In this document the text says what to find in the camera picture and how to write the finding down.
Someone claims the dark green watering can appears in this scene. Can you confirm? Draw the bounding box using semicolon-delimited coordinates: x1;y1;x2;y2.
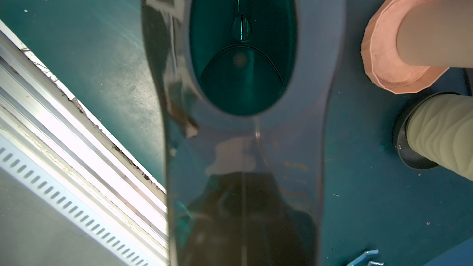
142;0;346;266

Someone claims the small beige succulent pot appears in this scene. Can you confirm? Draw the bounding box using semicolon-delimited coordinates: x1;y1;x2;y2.
397;0;473;68

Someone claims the black saucer under green pot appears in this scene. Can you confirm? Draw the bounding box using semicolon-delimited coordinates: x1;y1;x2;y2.
392;90;458;171

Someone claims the blue yellow garden fork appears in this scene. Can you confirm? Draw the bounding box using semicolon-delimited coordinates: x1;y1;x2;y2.
346;249;384;266

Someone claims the pink saucer under beige pot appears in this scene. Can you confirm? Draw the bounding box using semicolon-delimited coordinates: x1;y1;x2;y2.
361;0;449;94

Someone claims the pale green succulent pot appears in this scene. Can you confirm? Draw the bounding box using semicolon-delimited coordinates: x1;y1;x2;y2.
406;94;473;181

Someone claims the aluminium front rail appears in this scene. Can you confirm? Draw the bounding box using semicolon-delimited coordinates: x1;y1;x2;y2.
1;24;169;266

